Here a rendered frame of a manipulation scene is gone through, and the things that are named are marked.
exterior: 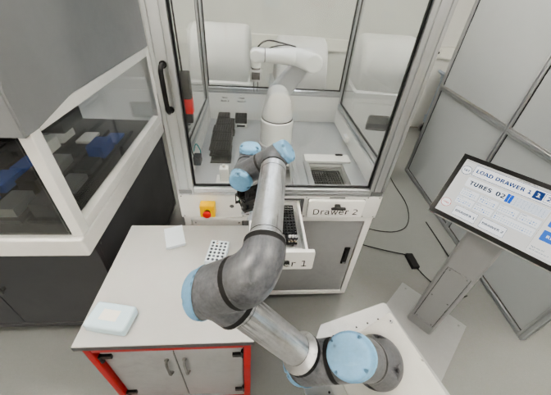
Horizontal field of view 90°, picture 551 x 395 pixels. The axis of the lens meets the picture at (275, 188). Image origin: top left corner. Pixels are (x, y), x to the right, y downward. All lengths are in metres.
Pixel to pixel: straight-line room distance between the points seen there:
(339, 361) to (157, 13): 1.15
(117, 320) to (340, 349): 0.77
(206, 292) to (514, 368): 2.14
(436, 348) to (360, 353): 1.40
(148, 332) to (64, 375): 1.01
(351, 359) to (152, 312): 0.75
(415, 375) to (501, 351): 1.50
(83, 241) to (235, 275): 0.93
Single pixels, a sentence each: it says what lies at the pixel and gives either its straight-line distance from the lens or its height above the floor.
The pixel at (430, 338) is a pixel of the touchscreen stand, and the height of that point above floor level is 0.04.
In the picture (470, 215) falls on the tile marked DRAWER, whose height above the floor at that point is 1.01.
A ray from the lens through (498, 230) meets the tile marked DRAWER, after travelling 1.51.
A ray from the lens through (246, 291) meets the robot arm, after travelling 0.56.
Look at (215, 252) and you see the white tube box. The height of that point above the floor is 0.79.
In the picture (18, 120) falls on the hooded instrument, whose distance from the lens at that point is 1.12.
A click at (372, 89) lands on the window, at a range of 1.20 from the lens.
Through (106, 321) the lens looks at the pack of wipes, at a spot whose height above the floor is 0.80.
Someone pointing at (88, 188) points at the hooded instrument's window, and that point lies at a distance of 1.43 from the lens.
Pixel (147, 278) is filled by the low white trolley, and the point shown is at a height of 0.76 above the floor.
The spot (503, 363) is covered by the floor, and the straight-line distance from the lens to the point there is 2.45.
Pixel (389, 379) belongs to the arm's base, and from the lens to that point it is 0.98.
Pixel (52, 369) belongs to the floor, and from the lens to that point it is 2.20.
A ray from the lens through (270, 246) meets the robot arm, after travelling 0.57.
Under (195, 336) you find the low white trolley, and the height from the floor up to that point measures 0.76.
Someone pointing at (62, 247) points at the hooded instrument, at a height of 0.86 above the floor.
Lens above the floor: 1.79
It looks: 37 degrees down
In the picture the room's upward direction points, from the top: 4 degrees clockwise
